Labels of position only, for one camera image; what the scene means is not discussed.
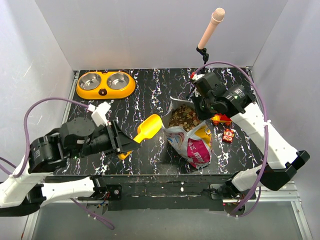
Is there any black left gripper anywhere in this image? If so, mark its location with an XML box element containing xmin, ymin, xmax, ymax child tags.
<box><xmin>70</xmin><ymin>119</ymin><xmax>143</xmax><ymax>159</ymax></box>

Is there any yellow plastic scoop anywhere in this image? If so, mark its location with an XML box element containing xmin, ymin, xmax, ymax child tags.
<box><xmin>117</xmin><ymin>114</ymin><xmax>162</xmax><ymax>160</ymax></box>

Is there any cat food bag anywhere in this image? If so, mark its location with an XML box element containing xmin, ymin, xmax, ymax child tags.
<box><xmin>161</xmin><ymin>97</ymin><xmax>212</xmax><ymax>169</ymax></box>

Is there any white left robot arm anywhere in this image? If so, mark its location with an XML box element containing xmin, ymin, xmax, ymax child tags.
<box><xmin>0</xmin><ymin>117</ymin><xmax>140</xmax><ymax>217</ymax></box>

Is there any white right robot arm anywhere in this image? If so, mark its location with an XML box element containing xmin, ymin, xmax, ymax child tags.
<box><xmin>192</xmin><ymin>82</ymin><xmax>310</xmax><ymax>199</ymax></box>

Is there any yellow double pet bowl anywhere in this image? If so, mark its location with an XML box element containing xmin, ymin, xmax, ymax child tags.
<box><xmin>76</xmin><ymin>71</ymin><xmax>137</xmax><ymax>100</ymax></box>

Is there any red toy brick vehicle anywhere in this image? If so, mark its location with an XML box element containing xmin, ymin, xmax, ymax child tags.
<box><xmin>210</xmin><ymin>113</ymin><xmax>232</xmax><ymax>126</ymax></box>

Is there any red number toy block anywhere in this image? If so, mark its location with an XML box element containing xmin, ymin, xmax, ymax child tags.
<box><xmin>222</xmin><ymin>128</ymin><xmax>235</xmax><ymax>144</ymax></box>

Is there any black microphone stand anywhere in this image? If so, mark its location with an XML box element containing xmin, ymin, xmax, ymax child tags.
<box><xmin>186</xmin><ymin>46</ymin><xmax>209</xmax><ymax>100</ymax></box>

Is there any pink microphone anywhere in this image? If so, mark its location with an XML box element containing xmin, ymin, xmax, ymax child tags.
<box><xmin>197</xmin><ymin>7</ymin><xmax>226</xmax><ymax>50</ymax></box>

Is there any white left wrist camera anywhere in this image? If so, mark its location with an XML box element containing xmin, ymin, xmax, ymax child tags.
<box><xmin>88</xmin><ymin>101</ymin><xmax>111</xmax><ymax>127</ymax></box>

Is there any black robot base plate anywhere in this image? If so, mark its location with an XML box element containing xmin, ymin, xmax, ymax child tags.
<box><xmin>81</xmin><ymin>174</ymin><xmax>248</xmax><ymax>211</ymax></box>

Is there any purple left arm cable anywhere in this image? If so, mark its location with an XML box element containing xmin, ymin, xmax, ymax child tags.
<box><xmin>0</xmin><ymin>96</ymin><xmax>116</xmax><ymax>230</ymax></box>

